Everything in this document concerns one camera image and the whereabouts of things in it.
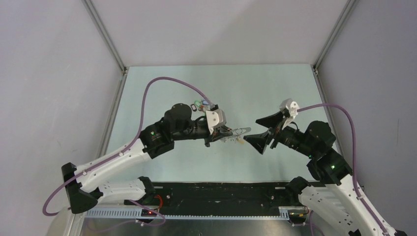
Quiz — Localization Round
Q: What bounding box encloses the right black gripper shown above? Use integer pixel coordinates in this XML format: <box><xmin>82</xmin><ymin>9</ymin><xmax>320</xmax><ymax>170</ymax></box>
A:
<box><xmin>242</xmin><ymin>110</ymin><xmax>316</xmax><ymax>157</ymax></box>

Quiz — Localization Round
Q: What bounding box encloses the metal keyring band with rings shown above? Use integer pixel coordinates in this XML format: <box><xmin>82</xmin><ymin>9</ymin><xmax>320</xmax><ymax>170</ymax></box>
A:
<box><xmin>222</xmin><ymin>127</ymin><xmax>251</xmax><ymax>143</ymax></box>

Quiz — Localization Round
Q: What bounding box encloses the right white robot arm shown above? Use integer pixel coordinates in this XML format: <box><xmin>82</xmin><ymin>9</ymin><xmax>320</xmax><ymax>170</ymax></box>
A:
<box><xmin>244</xmin><ymin>108</ymin><xmax>406</xmax><ymax>236</ymax></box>

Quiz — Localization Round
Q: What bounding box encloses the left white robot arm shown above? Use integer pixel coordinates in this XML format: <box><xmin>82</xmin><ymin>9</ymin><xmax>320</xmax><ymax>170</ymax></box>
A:
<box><xmin>61</xmin><ymin>103</ymin><xmax>232</xmax><ymax>214</ymax></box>

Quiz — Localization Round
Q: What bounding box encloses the right controller board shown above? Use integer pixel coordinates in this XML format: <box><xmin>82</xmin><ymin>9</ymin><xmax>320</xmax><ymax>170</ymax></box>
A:
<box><xmin>289</xmin><ymin>212</ymin><xmax>308</xmax><ymax>218</ymax></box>

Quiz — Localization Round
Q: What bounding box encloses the controller board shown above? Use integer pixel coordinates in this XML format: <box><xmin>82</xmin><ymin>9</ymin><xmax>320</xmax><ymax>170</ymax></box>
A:
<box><xmin>289</xmin><ymin>212</ymin><xmax>308</xmax><ymax>218</ymax></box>
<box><xmin>141</xmin><ymin>209</ymin><xmax>159</xmax><ymax>218</ymax></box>

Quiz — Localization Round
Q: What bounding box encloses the left controller board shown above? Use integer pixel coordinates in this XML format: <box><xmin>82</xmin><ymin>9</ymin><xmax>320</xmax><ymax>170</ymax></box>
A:
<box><xmin>141</xmin><ymin>209</ymin><xmax>159</xmax><ymax>218</ymax></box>

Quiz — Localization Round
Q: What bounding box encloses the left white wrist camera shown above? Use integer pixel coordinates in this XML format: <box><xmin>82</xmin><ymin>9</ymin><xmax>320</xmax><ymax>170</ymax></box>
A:
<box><xmin>206</xmin><ymin>109</ymin><xmax>226</xmax><ymax>134</ymax></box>

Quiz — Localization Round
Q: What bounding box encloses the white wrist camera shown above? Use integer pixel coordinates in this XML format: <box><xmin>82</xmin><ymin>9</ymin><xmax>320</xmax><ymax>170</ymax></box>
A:
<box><xmin>279</xmin><ymin>98</ymin><xmax>299</xmax><ymax>129</ymax></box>
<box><xmin>206</xmin><ymin>109</ymin><xmax>226</xmax><ymax>134</ymax></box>

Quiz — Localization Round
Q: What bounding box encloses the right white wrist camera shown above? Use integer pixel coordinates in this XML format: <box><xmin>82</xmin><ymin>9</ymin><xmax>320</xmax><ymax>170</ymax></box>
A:
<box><xmin>279</xmin><ymin>98</ymin><xmax>299</xmax><ymax>129</ymax></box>

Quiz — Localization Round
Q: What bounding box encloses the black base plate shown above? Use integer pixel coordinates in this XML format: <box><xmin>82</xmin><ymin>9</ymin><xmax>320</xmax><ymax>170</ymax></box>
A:
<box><xmin>138</xmin><ymin>182</ymin><xmax>309</xmax><ymax>216</ymax></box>

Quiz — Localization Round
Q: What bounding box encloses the white slotted cable duct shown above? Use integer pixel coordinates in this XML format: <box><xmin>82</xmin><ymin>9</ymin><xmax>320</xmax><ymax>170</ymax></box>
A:
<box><xmin>85</xmin><ymin>207</ymin><xmax>289</xmax><ymax>220</ymax></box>

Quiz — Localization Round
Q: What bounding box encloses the left aluminium corner post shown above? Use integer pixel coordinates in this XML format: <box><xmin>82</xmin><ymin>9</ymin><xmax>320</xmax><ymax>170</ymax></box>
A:
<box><xmin>81</xmin><ymin>0</ymin><xmax>127</xmax><ymax>75</ymax></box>

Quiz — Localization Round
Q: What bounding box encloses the aluminium corner post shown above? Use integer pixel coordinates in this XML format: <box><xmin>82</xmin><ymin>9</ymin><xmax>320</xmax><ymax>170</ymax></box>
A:
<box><xmin>81</xmin><ymin>0</ymin><xmax>127</xmax><ymax>75</ymax></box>
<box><xmin>312</xmin><ymin>0</ymin><xmax>360</xmax><ymax>76</ymax></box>

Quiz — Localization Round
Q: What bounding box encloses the right aluminium corner post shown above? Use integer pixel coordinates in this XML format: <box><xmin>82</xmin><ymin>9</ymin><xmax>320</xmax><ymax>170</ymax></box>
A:
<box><xmin>312</xmin><ymin>0</ymin><xmax>360</xmax><ymax>76</ymax></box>

